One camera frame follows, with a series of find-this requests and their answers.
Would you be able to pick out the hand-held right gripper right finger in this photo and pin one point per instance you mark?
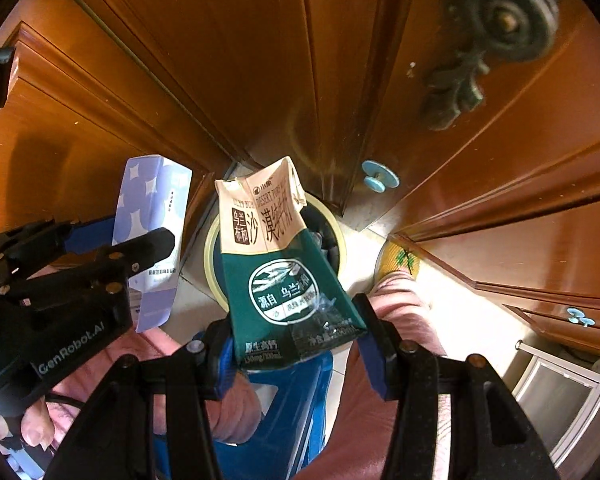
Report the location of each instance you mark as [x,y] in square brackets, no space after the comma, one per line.
[375,365]

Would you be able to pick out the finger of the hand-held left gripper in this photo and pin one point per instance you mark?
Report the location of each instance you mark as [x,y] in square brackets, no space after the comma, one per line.
[145,250]
[87,237]

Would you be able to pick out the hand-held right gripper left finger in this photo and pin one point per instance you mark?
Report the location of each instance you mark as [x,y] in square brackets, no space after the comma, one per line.
[225,365]

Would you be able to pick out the purple and white box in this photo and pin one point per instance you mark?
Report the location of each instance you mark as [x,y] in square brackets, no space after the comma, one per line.
[150,195]

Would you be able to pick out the round trash bin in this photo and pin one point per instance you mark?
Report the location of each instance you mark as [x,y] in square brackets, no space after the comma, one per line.
[210,265]

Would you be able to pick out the green milk carton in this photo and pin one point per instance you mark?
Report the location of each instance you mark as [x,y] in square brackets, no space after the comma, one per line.
[280,300]

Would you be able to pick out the person's left forearm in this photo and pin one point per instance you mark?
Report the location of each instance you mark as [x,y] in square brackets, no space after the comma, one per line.
[20,460]

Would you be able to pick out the person's left hand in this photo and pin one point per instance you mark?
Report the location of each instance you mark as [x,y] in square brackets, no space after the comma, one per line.
[37,425]

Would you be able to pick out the person's left leg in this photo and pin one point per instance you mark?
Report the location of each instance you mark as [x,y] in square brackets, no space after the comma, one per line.
[240,410]

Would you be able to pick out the person's leg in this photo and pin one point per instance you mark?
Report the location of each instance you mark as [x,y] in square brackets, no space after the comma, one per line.
[410,310]
[240,410]

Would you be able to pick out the person's right leg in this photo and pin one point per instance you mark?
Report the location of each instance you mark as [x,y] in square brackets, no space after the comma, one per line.
[410,310]

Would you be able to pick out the blue plastic object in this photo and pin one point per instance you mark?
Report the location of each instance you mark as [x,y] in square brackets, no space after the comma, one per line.
[280,410]

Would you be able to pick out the yellow slipper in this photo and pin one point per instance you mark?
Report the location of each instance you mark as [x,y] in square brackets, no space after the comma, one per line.
[395,260]

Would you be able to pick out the wooden cabinet door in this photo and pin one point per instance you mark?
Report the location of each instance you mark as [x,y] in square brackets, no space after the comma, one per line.
[130,85]
[530,240]

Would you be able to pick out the grey metal cabinet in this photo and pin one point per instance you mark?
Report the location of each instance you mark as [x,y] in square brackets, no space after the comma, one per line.
[555,400]

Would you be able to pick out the blue suction knob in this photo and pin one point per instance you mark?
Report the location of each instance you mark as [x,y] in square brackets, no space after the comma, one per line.
[380,172]
[577,315]

